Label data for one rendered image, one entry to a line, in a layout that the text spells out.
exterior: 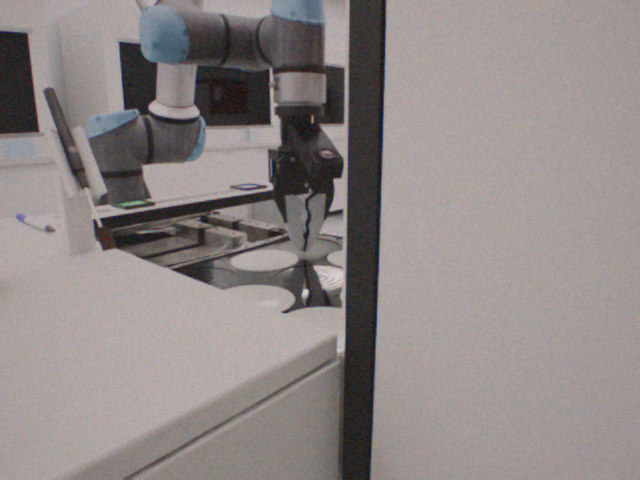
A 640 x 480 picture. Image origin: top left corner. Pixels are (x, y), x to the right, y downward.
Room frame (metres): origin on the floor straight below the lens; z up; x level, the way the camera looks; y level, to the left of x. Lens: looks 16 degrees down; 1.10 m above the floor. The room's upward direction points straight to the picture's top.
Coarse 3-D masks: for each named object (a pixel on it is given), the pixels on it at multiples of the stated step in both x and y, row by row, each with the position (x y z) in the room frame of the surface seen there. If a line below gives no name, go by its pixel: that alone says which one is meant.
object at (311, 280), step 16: (288, 240) 0.77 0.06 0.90; (320, 240) 0.77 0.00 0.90; (336, 240) 0.76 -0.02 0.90; (224, 256) 0.67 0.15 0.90; (304, 256) 0.67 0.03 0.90; (320, 256) 0.67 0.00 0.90; (192, 272) 0.59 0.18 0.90; (208, 272) 0.60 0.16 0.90; (224, 272) 0.60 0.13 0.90; (240, 272) 0.59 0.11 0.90; (256, 272) 0.59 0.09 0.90; (272, 272) 0.59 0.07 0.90; (288, 272) 0.60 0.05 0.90; (304, 272) 0.60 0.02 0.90; (320, 272) 0.60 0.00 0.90; (336, 272) 0.60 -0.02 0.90; (224, 288) 0.53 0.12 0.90; (288, 288) 0.53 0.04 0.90; (304, 288) 0.53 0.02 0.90; (320, 288) 0.53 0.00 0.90; (336, 288) 0.53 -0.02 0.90; (304, 304) 0.48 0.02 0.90; (320, 304) 0.48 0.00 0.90; (336, 304) 0.48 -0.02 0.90
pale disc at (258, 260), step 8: (240, 256) 0.67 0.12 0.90; (248, 256) 0.67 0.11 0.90; (256, 256) 0.67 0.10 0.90; (264, 256) 0.67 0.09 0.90; (272, 256) 0.67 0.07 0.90; (280, 256) 0.67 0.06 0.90; (288, 256) 0.66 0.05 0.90; (296, 256) 0.66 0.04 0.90; (232, 264) 0.63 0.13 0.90; (240, 264) 0.63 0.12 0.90; (248, 264) 0.63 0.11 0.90; (256, 264) 0.63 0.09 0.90; (264, 264) 0.63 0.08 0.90; (272, 264) 0.63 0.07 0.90; (280, 264) 0.63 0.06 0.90; (288, 264) 0.63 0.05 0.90
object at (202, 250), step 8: (248, 240) 0.84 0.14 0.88; (200, 248) 0.78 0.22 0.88; (208, 248) 0.78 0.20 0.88; (216, 248) 0.78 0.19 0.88; (160, 256) 0.73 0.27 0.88; (168, 256) 0.73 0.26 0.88; (176, 256) 0.73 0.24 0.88; (184, 256) 0.73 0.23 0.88; (192, 256) 0.73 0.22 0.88; (160, 264) 0.69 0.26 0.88
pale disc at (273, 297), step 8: (232, 288) 0.53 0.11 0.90; (240, 288) 0.53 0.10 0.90; (248, 288) 0.53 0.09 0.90; (256, 288) 0.53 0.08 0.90; (264, 288) 0.53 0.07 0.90; (272, 288) 0.53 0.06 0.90; (280, 288) 0.53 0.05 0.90; (240, 296) 0.51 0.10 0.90; (248, 296) 0.51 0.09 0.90; (256, 296) 0.51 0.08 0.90; (264, 296) 0.51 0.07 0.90; (272, 296) 0.51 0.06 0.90; (280, 296) 0.51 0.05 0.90; (288, 296) 0.51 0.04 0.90; (264, 304) 0.48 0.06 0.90; (272, 304) 0.48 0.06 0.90; (280, 304) 0.48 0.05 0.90; (288, 304) 0.48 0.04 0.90
